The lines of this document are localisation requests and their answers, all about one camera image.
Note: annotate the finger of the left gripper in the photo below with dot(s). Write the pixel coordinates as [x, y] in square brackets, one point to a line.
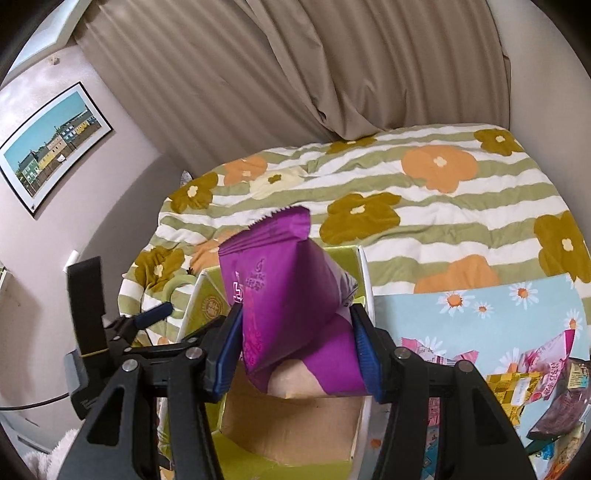
[154, 315]

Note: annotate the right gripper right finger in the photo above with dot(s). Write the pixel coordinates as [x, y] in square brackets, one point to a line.
[476, 438]

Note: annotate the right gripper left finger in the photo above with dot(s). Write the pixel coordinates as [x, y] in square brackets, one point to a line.
[118, 439]

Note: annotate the pink striped snack pack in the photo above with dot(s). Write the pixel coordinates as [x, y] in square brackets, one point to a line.
[429, 355]

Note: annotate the purple chip bag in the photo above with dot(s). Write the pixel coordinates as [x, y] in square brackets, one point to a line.
[295, 303]

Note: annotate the gold snack pack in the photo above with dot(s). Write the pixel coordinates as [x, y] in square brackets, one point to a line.
[514, 391]

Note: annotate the dark brown snack pack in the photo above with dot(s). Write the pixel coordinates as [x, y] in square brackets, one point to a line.
[569, 403]

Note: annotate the grey headboard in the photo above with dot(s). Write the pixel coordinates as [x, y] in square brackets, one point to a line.
[129, 225]

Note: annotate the small pink snack pack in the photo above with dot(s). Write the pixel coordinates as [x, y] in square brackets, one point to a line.
[549, 361]

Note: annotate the blue daisy tablecloth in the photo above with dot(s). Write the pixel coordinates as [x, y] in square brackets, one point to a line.
[501, 323]

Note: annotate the green cardboard box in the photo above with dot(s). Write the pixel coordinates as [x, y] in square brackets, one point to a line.
[300, 433]

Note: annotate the framed houses picture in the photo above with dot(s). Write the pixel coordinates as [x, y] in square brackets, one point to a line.
[38, 154]

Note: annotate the beige curtain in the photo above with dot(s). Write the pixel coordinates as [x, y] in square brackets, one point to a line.
[212, 81]

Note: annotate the floral striped quilt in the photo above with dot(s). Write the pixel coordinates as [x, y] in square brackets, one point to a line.
[435, 208]

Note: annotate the white wall switch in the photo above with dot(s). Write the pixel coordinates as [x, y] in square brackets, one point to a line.
[71, 260]

